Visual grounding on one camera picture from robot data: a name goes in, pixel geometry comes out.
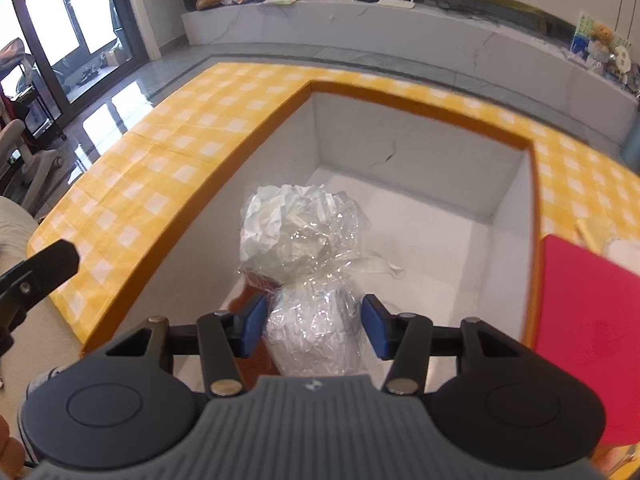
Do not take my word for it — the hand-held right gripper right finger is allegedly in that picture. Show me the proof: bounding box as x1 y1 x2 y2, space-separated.
361 294 531 397

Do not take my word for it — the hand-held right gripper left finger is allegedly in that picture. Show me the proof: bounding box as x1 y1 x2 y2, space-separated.
102 292 268 398

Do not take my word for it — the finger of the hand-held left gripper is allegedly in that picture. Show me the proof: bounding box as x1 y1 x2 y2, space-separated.
0 239 81 356

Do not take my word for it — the orange-rimmed white storage box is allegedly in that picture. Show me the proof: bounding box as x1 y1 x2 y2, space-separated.
80 78 543 397

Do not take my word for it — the cellophane-wrapped white bundle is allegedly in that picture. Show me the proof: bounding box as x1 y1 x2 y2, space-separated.
237 183 407 377

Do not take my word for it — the beige sofa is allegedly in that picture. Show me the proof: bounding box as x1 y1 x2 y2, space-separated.
0 195 87 401

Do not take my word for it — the grey office chair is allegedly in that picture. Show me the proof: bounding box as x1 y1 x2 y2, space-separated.
0 119 66 213

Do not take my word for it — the yellow checkered tablecloth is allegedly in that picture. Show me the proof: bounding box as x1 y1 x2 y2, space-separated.
26 61 640 480

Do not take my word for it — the red cloth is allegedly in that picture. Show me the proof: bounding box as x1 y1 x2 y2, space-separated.
522 234 640 448

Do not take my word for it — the yellow cloth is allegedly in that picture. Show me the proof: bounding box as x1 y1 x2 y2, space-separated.
575 217 619 254

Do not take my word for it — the glass sliding door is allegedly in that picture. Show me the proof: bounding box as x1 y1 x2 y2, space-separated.
0 0 151 123

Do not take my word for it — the white red plush toy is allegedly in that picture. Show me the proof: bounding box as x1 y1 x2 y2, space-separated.
601 237 640 267

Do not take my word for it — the marble tv console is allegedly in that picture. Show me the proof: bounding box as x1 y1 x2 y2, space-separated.
181 0 640 166

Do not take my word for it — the green printed board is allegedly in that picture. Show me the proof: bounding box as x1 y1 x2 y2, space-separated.
570 12 633 63

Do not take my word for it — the brown teddy bear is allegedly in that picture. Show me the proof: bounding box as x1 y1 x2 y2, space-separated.
590 22 615 55

